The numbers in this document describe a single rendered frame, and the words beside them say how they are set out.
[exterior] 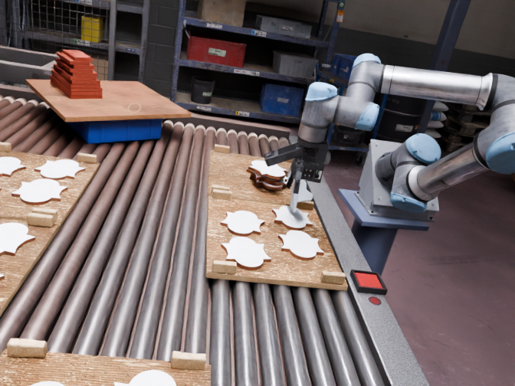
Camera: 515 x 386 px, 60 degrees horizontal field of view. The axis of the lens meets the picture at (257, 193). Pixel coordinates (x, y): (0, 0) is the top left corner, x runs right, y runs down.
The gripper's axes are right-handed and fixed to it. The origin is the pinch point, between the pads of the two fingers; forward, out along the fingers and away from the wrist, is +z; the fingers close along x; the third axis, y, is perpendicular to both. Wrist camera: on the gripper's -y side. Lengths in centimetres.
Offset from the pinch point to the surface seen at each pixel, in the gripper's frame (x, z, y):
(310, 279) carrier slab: -30.7, 5.1, 3.9
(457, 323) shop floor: 76, 103, 129
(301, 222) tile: -3.5, 5.0, 4.7
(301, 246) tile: -17.7, 4.5, 3.0
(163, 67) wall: 476, 77, -106
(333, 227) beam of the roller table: 2.6, 8.5, 16.7
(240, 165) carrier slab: 37.5, 7.6, -13.6
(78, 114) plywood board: 37, -3, -73
